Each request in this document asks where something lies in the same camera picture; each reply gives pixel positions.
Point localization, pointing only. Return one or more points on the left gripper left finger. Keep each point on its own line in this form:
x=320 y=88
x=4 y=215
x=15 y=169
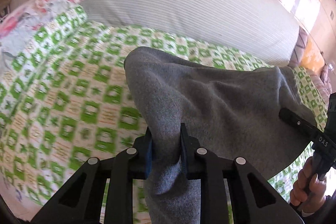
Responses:
x=101 y=185

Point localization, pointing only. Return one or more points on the person's right hand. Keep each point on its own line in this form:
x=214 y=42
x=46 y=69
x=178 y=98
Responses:
x=308 y=189

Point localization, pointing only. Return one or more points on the purple plaid pillow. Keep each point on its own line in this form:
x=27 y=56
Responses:
x=300 y=47

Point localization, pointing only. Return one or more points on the grey fleece pants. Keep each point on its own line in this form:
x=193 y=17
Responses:
x=231 y=113

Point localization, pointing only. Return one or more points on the green white patterned quilt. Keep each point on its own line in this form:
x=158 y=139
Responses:
x=65 y=99

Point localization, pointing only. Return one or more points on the pink striped blanket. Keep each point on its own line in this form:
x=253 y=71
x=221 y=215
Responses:
x=322 y=83

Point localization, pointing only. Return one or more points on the floral print pillow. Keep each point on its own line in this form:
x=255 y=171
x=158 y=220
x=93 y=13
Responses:
x=21 y=25

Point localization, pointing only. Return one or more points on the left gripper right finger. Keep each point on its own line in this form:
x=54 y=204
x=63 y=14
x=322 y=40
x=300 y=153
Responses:
x=232 y=191

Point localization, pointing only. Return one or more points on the orange floral pillow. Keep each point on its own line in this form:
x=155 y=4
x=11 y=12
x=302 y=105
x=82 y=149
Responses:
x=312 y=58

